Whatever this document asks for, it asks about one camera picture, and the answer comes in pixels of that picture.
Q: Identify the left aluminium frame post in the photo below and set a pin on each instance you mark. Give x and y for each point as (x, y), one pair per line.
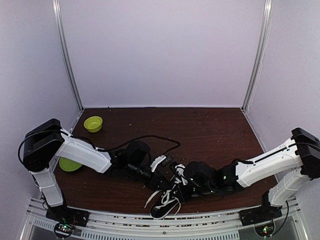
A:
(66, 57)

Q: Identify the aluminium frame post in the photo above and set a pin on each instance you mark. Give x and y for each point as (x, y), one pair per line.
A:
(66, 57)
(262, 42)

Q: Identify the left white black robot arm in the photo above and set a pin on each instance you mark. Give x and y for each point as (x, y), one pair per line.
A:
(50, 140)

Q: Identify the round led controller board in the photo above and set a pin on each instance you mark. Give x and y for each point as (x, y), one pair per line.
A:
(265, 230)
(63, 230)

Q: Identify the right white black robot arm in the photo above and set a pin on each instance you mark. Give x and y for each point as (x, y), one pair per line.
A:
(299, 155)

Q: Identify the aluminium front rail frame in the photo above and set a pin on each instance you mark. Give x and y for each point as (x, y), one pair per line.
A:
(217, 225)

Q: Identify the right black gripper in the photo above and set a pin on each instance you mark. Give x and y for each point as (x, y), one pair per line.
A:
(187, 198)

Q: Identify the green plastic plate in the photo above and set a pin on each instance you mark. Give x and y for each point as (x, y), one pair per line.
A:
(68, 165)

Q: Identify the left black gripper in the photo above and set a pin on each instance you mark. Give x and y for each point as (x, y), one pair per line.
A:
(154, 182)

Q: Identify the right aluminium frame post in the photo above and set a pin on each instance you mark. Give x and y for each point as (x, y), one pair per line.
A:
(262, 42)

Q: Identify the right round led controller board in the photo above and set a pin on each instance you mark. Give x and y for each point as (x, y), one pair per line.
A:
(265, 230)

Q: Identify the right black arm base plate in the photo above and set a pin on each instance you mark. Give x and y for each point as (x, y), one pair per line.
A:
(257, 215)

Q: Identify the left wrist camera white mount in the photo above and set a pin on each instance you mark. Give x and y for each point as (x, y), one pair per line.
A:
(160, 161)

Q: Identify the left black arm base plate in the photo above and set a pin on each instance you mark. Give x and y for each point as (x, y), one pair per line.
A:
(70, 216)

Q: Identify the left round led controller board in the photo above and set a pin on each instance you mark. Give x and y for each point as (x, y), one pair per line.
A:
(63, 230)

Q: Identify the black white canvas sneaker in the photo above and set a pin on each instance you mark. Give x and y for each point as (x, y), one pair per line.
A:
(169, 199)

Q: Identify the green plastic bowl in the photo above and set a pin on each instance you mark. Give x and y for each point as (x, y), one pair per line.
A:
(93, 124)

